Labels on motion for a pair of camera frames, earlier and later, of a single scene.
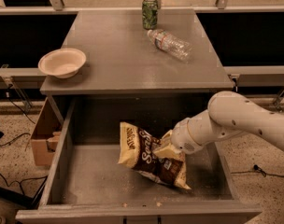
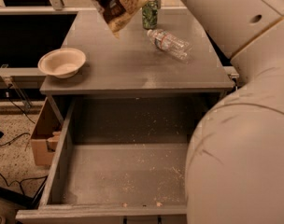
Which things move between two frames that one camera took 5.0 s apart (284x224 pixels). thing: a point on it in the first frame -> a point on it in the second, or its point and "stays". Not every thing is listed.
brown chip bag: x=137 y=150 -> x=119 y=4
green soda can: x=149 y=12 stays
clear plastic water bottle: x=171 y=45 stays
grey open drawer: x=82 y=183 stays
